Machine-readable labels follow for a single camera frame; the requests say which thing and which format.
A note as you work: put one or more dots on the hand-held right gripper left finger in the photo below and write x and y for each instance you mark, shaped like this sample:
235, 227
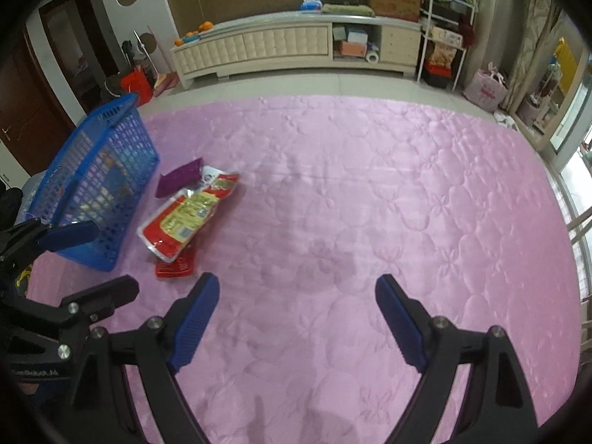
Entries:
194, 326

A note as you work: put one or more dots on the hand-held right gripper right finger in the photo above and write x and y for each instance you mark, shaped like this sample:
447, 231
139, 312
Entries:
402, 326

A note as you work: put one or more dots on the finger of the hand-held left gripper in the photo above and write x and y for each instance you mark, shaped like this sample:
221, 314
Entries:
101, 295
64, 237

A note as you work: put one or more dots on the red snack packet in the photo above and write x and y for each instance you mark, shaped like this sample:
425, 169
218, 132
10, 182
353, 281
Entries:
173, 269

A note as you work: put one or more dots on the blue plastic mesh basket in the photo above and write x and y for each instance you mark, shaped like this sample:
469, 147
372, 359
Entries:
106, 171

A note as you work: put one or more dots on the red yellow silver-edged packet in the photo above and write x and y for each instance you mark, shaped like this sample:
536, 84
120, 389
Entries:
185, 215

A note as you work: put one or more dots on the purple snack packet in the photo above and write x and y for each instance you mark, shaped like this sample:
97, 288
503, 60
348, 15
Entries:
178, 178

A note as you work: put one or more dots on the dark wooden door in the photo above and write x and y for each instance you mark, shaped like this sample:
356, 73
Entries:
27, 115

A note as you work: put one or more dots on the pink quilted blanket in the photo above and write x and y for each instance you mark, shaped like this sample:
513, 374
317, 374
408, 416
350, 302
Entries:
347, 194

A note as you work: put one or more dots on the red bucket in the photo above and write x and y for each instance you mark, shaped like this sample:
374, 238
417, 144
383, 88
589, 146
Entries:
136, 84

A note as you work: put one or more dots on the pink bag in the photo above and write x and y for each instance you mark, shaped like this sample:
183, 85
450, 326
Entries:
485, 92

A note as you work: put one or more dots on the pile of oranges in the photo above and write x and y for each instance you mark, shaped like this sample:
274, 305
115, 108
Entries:
206, 25

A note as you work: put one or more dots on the red printed box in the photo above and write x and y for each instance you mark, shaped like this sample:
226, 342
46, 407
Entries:
439, 60

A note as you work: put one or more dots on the white paper roll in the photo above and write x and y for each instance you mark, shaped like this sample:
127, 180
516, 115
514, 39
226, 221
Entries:
372, 57

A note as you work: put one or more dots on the white metal rack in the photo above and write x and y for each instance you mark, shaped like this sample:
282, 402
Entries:
421, 55

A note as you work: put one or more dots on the cream TV cabinet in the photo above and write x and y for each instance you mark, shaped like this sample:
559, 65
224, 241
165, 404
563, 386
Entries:
259, 46

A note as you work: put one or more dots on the yellow cloth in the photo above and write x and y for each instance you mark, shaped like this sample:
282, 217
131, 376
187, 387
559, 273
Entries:
566, 69

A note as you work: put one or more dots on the brown cardboard box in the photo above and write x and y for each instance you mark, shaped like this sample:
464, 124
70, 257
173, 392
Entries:
393, 4

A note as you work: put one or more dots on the green cushion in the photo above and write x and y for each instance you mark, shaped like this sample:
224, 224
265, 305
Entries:
347, 9

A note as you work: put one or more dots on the patterned curtain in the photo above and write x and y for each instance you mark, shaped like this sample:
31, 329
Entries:
536, 32

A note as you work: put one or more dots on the blue tissue pack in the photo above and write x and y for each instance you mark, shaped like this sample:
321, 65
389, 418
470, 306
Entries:
311, 4

